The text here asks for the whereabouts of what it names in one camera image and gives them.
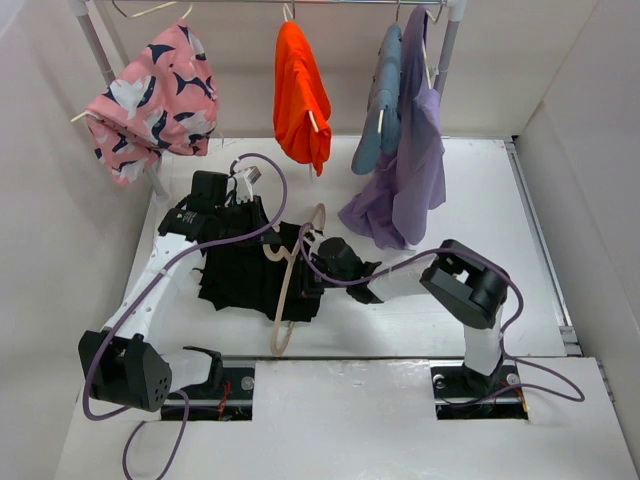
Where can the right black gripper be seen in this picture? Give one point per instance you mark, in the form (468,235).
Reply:
(315,258)

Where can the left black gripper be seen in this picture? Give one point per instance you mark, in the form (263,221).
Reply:
(261,230)

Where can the black trousers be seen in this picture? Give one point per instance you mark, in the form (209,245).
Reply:
(241,276)

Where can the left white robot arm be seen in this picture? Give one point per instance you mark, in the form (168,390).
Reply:
(121,362)

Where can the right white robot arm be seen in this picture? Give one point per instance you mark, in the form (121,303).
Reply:
(471,288)

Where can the wooden hanger under orange shorts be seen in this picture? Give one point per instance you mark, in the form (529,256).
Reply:
(314,122)

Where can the wooden hanger under pink shorts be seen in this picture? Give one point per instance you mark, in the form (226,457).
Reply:
(80,9)

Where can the wooden hanger under lilac shirt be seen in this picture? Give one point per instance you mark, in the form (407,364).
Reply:
(429,17)

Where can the wooden hanger under blue shorts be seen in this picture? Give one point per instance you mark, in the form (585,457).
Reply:
(382,111)

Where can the lilac purple shirt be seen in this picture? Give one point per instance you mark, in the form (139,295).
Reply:
(407,184)

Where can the orange shorts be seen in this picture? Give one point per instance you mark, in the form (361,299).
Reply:
(298,89)

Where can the blue-grey shorts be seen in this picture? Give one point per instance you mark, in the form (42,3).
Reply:
(382,127)

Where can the pink bird-print shorts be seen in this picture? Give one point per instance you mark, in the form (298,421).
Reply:
(166,99)

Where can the grey metal clothes rack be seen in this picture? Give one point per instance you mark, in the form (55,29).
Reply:
(456,10)

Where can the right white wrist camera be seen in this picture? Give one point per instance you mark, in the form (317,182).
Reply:
(313,239)

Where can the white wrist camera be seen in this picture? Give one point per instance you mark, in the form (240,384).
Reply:
(313,239)
(240,185)

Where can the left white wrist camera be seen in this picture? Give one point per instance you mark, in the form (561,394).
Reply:
(240,185)

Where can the aluminium rail front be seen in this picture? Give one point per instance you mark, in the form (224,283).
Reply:
(228,357)

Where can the aluminium rail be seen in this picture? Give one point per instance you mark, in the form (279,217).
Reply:
(228,357)
(566,329)

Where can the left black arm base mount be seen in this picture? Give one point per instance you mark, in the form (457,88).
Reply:
(228,399)

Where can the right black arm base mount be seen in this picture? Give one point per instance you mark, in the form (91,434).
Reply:
(460,394)

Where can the aluminium rail right side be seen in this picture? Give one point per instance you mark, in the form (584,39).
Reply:
(566,329)

